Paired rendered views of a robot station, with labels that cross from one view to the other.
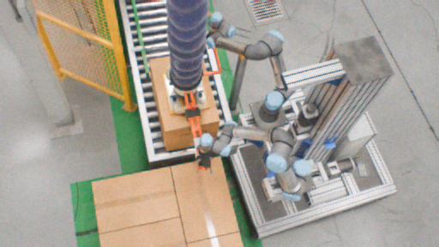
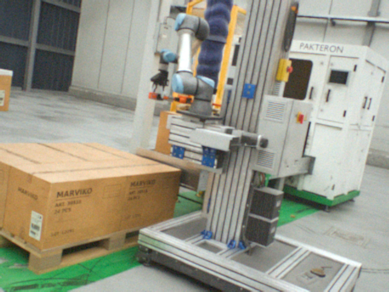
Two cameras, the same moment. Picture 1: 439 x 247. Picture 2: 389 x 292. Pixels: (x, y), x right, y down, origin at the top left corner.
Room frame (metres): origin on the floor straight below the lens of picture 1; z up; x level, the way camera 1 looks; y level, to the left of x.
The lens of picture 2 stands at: (-0.44, -2.88, 1.21)
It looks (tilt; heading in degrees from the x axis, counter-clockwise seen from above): 8 degrees down; 56
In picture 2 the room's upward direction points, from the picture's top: 10 degrees clockwise
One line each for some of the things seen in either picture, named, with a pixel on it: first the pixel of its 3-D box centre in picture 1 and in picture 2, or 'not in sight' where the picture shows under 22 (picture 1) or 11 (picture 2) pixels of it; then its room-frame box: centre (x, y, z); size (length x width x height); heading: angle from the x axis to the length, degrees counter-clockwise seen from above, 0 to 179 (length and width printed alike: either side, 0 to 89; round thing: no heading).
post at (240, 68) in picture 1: (237, 82); not in sight; (2.06, -0.13, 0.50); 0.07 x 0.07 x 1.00; 21
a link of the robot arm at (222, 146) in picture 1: (222, 146); (170, 57); (1.11, -0.06, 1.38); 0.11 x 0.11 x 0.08; 76
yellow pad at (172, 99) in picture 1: (172, 92); not in sight; (1.63, 0.34, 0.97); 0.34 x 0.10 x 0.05; 21
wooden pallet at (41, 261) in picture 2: not in sight; (70, 219); (0.62, 0.17, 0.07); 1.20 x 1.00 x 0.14; 21
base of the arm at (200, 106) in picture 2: not in sight; (201, 106); (1.10, -0.58, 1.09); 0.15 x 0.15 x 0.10
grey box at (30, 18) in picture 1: (27, 9); (162, 39); (1.70, 1.25, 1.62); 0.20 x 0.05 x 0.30; 21
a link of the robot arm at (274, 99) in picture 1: (273, 101); not in sight; (1.55, -0.37, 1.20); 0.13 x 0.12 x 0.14; 147
